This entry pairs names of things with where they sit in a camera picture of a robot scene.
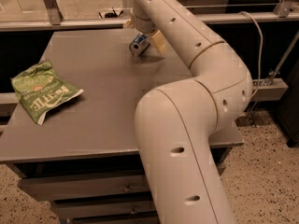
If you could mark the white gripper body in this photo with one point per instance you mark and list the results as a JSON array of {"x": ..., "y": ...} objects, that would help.
[{"x": 146, "y": 25}]

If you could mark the silver blue redbull can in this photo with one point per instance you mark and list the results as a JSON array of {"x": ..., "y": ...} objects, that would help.
[{"x": 139, "y": 44}]

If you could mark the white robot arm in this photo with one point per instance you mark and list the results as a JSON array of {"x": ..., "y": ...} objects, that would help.
[{"x": 173, "y": 122}]

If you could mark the green jalapeno chip bag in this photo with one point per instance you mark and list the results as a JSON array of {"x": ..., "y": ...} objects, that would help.
[{"x": 39, "y": 90}]

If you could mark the grey drawer cabinet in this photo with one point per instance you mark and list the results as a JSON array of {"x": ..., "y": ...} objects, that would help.
[{"x": 100, "y": 123}]

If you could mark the top grey drawer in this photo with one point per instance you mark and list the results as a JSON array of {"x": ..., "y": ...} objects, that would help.
[{"x": 61, "y": 181}]

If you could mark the grey drawer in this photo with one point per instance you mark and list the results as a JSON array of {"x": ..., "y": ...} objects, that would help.
[
  {"x": 61, "y": 181},
  {"x": 102, "y": 209},
  {"x": 143, "y": 218}
]

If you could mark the bottom grey drawer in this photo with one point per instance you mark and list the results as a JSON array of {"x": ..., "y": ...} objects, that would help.
[{"x": 143, "y": 218}]

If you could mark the middle grey drawer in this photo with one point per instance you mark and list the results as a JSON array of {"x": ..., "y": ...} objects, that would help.
[{"x": 102, "y": 209}]

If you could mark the metal railing frame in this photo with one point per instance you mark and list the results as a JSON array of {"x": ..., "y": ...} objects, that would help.
[{"x": 17, "y": 15}]

